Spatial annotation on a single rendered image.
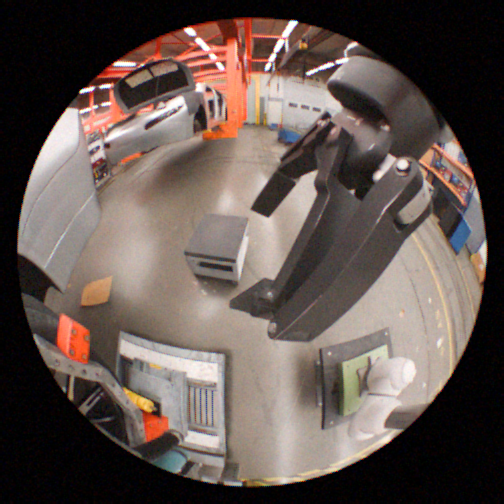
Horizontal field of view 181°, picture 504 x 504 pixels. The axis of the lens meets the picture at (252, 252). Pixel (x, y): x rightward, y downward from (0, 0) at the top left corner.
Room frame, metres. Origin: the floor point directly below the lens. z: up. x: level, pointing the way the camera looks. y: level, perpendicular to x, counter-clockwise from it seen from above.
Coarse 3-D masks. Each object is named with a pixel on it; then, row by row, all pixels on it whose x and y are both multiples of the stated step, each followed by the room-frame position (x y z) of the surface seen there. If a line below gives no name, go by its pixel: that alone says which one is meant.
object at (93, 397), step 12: (72, 384) -0.23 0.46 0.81; (96, 384) -0.22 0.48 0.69; (72, 396) -0.28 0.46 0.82; (84, 396) -0.28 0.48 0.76; (96, 396) -0.27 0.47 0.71; (108, 396) -0.26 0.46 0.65; (84, 408) -0.32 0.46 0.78; (96, 408) -0.41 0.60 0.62; (108, 408) -0.35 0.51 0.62; (96, 420) -0.37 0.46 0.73; (108, 420) -0.38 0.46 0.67; (120, 420) -0.37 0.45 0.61; (108, 432) -0.49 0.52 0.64; (120, 432) -0.44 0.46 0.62
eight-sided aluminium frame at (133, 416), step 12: (36, 336) -0.12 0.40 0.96; (48, 348) -0.12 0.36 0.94; (48, 360) -0.14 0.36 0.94; (60, 360) -0.13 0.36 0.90; (72, 360) -0.12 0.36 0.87; (72, 372) -0.15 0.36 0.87; (84, 372) -0.14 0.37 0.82; (96, 372) -0.13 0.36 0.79; (108, 372) -0.12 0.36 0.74; (108, 384) -0.16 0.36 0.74; (120, 396) -0.20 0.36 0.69; (132, 408) -0.25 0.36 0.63; (132, 420) -0.34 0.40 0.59; (132, 432) -0.40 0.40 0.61; (144, 432) -0.38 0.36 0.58; (132, 444) -0.48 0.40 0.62
